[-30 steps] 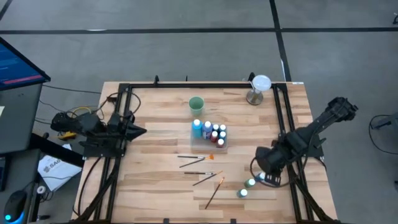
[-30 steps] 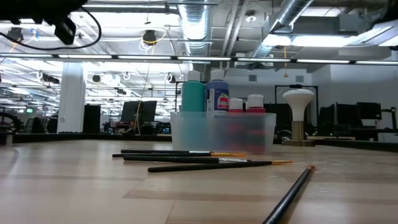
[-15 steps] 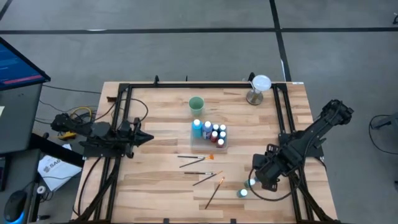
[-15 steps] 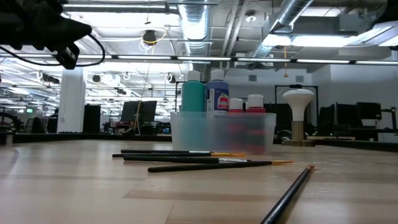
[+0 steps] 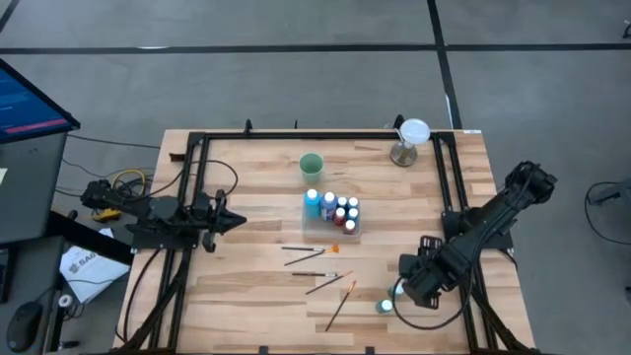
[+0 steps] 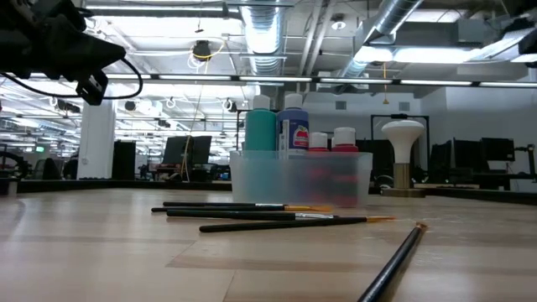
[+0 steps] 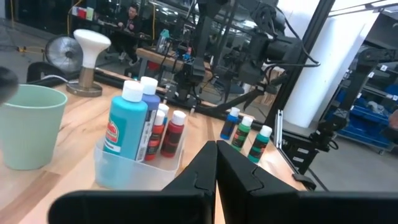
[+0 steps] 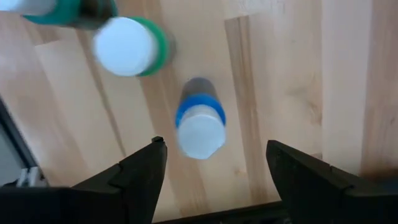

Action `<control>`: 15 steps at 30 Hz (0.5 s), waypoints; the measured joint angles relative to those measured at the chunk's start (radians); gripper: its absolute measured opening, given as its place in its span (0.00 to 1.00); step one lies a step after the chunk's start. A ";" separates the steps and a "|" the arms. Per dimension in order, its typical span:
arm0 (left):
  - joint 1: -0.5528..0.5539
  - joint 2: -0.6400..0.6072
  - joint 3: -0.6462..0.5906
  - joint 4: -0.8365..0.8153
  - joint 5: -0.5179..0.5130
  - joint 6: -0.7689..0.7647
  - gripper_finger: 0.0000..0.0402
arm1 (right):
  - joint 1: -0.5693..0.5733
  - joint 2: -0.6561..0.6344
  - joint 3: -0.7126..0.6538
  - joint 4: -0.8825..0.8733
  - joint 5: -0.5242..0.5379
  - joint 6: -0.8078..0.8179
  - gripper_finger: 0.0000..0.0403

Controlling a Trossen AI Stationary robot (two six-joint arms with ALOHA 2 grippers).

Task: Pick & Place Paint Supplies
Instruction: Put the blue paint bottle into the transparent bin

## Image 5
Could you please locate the clear plastic bin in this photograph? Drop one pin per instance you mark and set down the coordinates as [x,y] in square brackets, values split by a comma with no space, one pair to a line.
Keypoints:
[320,233]

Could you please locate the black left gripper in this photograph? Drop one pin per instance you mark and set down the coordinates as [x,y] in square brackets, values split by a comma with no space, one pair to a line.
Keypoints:
[212,241]

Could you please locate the small reddish brown paint bottle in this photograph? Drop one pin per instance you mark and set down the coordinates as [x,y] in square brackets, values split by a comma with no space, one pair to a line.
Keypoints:
[349,226]

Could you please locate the grey chair leg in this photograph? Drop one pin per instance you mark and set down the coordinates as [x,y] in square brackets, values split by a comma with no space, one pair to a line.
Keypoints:
[613,192]

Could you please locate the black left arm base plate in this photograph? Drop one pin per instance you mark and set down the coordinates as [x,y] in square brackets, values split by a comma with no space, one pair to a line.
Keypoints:
[148,239]

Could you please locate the large cyan paint bottle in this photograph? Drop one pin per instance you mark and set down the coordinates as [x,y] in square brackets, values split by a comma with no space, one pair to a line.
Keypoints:
[311,204]

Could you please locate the black desk bar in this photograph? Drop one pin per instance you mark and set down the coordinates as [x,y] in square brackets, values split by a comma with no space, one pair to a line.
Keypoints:
[89,239]

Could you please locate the black aluminium rig frame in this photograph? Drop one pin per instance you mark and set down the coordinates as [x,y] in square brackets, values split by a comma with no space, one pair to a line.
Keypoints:
[320,135]

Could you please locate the white table label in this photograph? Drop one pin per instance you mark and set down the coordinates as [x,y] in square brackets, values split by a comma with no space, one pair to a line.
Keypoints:
[471,131]

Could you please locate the thin black brush silver ferrule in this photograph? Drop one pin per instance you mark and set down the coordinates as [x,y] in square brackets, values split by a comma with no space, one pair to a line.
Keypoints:
[301,248]

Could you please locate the small black paint bottle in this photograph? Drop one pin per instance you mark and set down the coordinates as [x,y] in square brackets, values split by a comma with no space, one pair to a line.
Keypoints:
[342,201]

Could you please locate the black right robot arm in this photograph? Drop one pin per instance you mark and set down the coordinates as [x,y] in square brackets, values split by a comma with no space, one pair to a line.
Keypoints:
[493,227]

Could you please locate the small teal paint bottle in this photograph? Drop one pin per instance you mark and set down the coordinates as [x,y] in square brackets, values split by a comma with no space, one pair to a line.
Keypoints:
[353,202]
[384,306]

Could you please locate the black monitor blue screen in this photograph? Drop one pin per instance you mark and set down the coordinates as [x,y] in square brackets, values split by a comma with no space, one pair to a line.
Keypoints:
[24,108]

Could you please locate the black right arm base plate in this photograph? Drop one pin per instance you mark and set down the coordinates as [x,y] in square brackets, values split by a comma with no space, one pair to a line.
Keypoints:
[448,219]

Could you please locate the pale green cup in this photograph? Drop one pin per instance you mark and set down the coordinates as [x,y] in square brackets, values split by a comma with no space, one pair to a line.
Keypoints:
[311,167]

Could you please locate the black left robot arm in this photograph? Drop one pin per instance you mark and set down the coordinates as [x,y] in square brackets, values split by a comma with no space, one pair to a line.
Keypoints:
[158,209]

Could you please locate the black paintbrush orange tip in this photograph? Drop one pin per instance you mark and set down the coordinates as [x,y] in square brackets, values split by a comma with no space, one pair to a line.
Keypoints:
[328,283]

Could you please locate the large blue paint bottle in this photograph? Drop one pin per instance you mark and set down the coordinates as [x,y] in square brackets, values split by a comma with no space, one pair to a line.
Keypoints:
[328,204]

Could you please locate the white printed paper sheet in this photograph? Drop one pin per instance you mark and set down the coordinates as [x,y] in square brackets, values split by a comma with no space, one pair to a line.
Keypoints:
[91,273]

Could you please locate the black paintbrush long silver ferrule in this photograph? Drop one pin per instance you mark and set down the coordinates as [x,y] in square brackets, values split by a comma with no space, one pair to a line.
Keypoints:
[313,274]

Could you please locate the black computer mouse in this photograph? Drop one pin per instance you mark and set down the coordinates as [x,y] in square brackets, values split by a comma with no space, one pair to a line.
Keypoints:
[22,325]

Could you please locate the clear glass with white lid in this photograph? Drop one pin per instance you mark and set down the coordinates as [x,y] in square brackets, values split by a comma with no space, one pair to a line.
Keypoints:
[414,132]

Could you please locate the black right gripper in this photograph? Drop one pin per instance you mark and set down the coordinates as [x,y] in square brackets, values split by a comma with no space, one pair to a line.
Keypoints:
[439,271]

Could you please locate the yellow plug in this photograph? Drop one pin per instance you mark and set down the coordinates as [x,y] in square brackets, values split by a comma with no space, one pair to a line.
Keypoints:
[106,213]

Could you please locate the small black floor object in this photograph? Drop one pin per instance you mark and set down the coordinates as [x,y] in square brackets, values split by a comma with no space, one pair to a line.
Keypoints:
[627,30]

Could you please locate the black table edge clamp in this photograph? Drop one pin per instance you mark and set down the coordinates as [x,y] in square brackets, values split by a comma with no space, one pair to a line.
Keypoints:
[248,127]
[398,122]

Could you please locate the white tape roll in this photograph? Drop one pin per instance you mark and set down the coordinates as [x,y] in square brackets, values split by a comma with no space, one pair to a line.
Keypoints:
[65,300]

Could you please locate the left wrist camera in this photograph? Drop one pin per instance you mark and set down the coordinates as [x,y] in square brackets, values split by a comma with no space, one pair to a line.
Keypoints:
[204,205]

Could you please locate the black fan brush orange bristles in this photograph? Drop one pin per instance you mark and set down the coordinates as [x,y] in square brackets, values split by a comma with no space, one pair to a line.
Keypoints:
[335,248]

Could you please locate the small red paint bottle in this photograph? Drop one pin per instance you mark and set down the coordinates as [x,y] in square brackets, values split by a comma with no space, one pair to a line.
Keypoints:
[339,215]

